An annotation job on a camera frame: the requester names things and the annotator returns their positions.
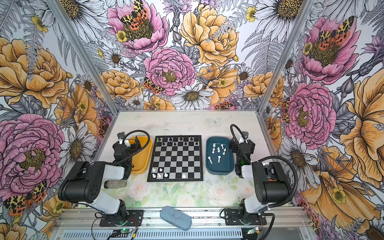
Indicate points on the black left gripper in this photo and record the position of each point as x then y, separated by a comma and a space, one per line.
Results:
121, 146

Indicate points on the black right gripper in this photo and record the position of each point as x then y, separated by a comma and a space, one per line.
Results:
243, 146

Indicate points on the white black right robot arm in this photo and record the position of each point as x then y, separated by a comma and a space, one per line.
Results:
275, 181

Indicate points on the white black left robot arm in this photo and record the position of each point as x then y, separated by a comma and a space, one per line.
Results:
85, 183

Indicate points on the yellow plastic tray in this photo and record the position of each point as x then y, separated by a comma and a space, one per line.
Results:
142, 159

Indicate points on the teal plastic tray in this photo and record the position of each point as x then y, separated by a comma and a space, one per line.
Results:
219, 157

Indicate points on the grey metal small box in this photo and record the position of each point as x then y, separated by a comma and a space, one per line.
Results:
115, 184

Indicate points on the black white chessboard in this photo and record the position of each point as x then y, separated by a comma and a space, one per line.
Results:
176, 159

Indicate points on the grey blue oval pouch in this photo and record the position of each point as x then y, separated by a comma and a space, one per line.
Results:
176, 218

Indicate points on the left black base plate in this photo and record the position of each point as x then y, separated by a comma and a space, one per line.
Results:
134, 219

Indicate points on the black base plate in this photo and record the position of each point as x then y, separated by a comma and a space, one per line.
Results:
236, 217
134, 219

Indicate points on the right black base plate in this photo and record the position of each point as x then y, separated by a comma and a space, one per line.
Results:
236, 217

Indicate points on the aluminium front rail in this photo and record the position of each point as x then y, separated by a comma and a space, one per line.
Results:
86, 218

